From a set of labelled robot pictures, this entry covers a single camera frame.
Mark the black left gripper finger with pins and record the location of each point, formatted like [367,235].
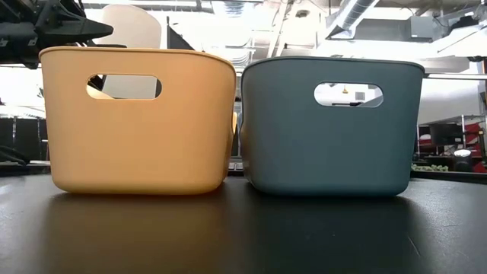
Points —
[83,30]

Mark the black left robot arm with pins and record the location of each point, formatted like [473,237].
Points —
[15,49]

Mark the black triangular panel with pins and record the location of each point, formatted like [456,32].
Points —
[177,40]

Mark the yellow plastic bin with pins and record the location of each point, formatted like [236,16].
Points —
[137,144]

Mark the blue-grey plastic bin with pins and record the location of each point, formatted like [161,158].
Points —
[331,152]

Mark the black round speaker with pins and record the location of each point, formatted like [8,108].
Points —
[462,160]

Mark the red storage shelf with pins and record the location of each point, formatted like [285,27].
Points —
[473,137]

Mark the silver ceiling duct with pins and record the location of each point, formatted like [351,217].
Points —
[352,15]

